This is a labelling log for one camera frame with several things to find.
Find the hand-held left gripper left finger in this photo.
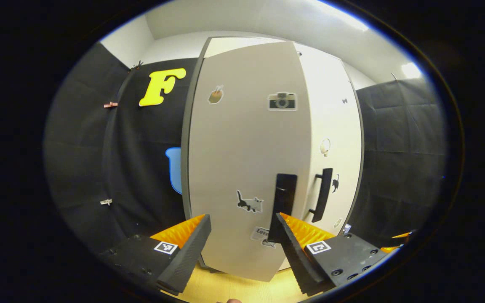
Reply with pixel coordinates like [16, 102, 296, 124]
[99, 214, 212, 296]

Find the black backdrop cloth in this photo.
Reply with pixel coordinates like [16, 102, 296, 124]
[45, 42, 199, 253]
[346, 78, 448, 250]

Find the white shoe cabinet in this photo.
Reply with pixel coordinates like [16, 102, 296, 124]
[182, 36, 365, 282]

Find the black door handle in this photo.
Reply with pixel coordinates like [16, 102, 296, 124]
[309, 168, 334, 223]

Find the white shoe cabinet door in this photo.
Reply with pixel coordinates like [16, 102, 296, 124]
[188, 40, 313, 282]
[285, 42, 363, 271]

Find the ceiling light panel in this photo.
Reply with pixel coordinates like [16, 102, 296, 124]
[400, 62, 422, 80]

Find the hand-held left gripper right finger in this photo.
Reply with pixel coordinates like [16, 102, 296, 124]
[274, 213, 391, 296]

